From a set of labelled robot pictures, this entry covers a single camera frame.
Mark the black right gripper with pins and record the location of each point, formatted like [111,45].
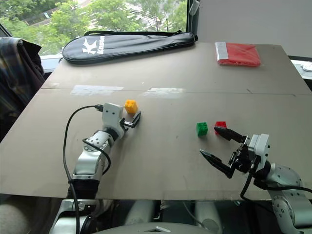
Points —
[240,159]

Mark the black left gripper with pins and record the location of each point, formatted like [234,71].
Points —
[126,124]

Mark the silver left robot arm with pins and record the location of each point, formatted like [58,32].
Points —
[89,159]

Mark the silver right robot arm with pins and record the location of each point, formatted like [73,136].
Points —
[288,195]

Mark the yellow toy brick cube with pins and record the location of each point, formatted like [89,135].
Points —
[131,106]

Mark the red toy brick cube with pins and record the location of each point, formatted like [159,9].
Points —
[221,124]

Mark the green toy brick cube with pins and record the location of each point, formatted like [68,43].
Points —
[201,129]

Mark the clear tape patch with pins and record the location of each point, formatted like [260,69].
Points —
[165,92]
[96,89]

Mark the black racket bag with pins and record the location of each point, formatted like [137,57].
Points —
[126,46]

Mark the red packet with white label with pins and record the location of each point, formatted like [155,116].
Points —
[240,54]

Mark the silver robot torso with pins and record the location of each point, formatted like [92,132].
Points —
[146,217]

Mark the white round object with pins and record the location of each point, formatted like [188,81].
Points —
[306,67]

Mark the black jacket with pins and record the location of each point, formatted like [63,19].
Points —
[33,65]

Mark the plaid cloth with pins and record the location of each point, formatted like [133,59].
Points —
[13,73]

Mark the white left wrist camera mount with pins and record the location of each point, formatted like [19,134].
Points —
[111,117]

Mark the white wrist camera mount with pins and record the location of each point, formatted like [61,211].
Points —
[111,117]
[261,147]

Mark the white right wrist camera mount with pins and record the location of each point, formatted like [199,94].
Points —
[261,147]

